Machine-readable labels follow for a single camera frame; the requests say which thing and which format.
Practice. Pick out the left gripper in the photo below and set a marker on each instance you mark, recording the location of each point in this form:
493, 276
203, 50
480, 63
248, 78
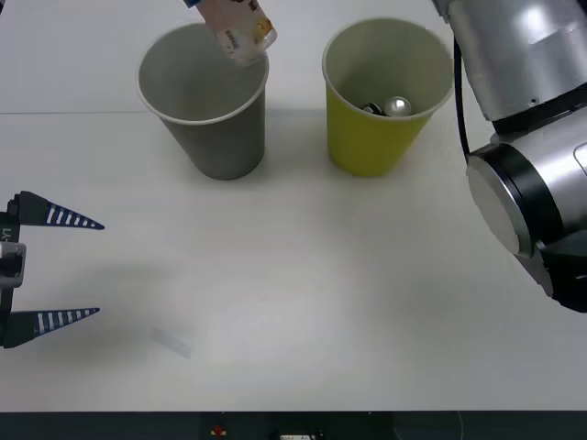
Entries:
9, 229

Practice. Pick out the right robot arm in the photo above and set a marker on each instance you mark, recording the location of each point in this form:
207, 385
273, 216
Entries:
518, 55

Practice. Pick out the yellow-green plastic waste bin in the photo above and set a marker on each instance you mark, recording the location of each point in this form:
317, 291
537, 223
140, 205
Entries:
367, 146

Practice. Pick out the silver drink can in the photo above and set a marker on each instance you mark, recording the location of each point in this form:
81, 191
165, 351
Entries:
396, 106

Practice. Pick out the grey plastic waste bin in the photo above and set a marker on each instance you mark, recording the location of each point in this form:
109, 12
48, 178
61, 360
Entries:
220, 146

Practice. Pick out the clear bottle with red cap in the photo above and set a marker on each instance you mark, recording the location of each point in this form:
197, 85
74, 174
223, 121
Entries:
238, 27

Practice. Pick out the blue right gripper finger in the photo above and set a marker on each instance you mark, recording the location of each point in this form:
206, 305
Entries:
192, 3

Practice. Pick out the red button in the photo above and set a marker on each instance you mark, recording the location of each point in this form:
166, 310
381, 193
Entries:
218, 430

